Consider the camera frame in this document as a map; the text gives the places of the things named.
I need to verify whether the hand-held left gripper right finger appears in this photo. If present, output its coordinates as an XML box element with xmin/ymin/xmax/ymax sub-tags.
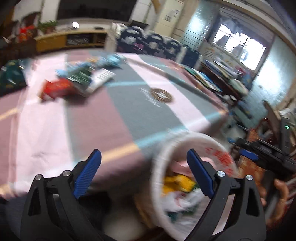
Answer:
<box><xmin>185</xmin><ymin>149</ymin><xmax>267</xmax><ymax>241</ymax></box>

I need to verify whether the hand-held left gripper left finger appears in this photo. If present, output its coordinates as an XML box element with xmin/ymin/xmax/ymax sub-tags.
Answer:
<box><xmin>20</xmin><ymin>149</ymin><xmax>104</xmax><ymax>241</ymax></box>

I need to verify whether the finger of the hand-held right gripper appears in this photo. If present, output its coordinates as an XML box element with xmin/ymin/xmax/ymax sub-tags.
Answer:
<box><xmin>239</xmin><ymin>149</ymin><xmax>263</xmax><ymax>164</ymax></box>
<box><xmin>236</xmin><ymin>138</ymin><xmax>281</xmax><ymax>152</ymax></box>

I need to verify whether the pink plastic bag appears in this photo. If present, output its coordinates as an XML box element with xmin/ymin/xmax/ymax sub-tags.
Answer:
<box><xmin>172</xmin><ymin>157</ymin><xmax>197</xmax><ymax>176</ymax></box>

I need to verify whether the yellow foil wrapper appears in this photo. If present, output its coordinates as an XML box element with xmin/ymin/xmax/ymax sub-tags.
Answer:
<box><xmin>164</xmin><ymin>175</ymin><xmax>197</xmax><ymax>193</ymax></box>

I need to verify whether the white plastic bag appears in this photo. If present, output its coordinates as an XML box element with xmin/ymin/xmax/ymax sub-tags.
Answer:
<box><xmin>165</xmin><ymin>190</ymin><xmax>205</xmax><ymax>219</ymax></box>

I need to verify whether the white bin with bag liner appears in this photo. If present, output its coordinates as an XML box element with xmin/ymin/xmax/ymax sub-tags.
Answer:
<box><xmin>150</xmin><ymin>132</ymin><xmax>240</xmax><ymax>241</ymax></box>

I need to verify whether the person's right hand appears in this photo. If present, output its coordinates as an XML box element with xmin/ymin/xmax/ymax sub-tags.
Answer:
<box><xmin>258</xmin><ymin>179</ymin><xmax>291</xmax><ymax>229</ymax></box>

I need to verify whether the red patterned sofa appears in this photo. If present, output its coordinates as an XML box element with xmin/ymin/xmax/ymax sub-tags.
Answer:
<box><xmin>237</xmin><ymin>153</ymin><xmax>269</xmax><ymax>186</ymax></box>

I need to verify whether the plaid tablecloth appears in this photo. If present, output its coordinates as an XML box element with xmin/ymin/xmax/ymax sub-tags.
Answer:
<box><xmin>0</xmin><ymin>52</ymin><xmax>229</xmax><ymax>202</ymax></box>

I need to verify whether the grey green cushion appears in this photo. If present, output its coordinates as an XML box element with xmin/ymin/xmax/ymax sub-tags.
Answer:
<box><xmin>231</xmin><ymin>78</ymin><xmax>249</xmax><ymax>93</ymax></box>

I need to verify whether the dark wooden side table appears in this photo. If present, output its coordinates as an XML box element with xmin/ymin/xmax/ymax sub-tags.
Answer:
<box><xmin>200</xmin><ymin>61</ymin><xmax>249</xmax><ymax>105</ymax></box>

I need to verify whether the stack of books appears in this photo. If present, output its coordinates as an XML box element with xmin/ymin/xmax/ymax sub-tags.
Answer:
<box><xmin>212</xmin><ymin>59</ymin><xmax>237</xmax><ymax>77</ymax></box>

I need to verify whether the pile of picture books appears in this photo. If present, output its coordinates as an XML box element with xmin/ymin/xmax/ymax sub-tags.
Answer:
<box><xmin>180</xmin><ymin>64</ymin><xmax>221</xmax><ymax>91</ymax></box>

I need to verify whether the red cigarette box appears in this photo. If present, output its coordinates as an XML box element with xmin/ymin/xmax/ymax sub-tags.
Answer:
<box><xmin>38</xmin><ymin>78</ymin><xmax>75</xmax><ymax>102</ymax></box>

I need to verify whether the white striped wrapper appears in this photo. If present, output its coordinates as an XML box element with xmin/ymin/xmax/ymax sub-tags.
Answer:
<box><xmin>87</xmin><ymin>69</ymin><xmax>116</xmax><ymax>96</ymax></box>

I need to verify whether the window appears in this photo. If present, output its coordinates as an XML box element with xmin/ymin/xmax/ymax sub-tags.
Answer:
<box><xmin>211</xmin><ymin>22</ymin><xmax>267</xmax><ymax>73</ymax></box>

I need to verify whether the green foil wrapper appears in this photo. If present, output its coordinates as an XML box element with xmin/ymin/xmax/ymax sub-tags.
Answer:
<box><xmin>67</xmin><ymin>65</ymin><xmax>94</xmax><ymax>85</ymax></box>

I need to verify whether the blue plastic wrapper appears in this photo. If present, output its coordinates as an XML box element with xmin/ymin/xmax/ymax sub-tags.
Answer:
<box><xmin>55</xmin><ymin>66</ymin><xmax>78</xmax><ymax>78</ymax></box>

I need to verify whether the light blue plastic bag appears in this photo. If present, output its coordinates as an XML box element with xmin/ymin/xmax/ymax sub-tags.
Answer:
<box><xmin>99</xmin><ymin>53</ymin><xmax>123</xmax><ymax>68</ymax></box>

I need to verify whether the dark green box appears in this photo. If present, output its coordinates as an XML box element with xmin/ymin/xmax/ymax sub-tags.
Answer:
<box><xmin>0</xmin><ymin>60</ymin><xmax>28</xmax><ymax>97</ymax></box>

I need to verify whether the navy white playpen fence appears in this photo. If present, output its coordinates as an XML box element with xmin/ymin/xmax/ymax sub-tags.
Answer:
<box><xmin>107</xmin><ymin>23</ymin><xmax>201</xmax><ymax>70</ymax></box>

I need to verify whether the yellow wooden TV cabinet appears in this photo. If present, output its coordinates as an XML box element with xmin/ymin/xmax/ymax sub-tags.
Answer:
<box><xmin>35</xmin><ymin>29</ymin><xmax>109</xmax><ymax>53</ymax></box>

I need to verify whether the white standing air conditioner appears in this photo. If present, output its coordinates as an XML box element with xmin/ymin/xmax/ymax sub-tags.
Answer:
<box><xmin>148</xmin><ymin>0</ymin><xmax>200</xmax><ymax>38</ymax></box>

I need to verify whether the potted green plant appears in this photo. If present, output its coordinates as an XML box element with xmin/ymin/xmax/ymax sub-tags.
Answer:
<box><xmin>37</xmin><ymin>20</ymin><xmax>58</xmax><ymax>34</ymax></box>

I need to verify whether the large black television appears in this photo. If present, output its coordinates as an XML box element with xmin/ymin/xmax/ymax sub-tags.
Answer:
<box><xmin>57</xmin><ymin>0</ymin><xmax>137</xmax><ymax>22</ymax></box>

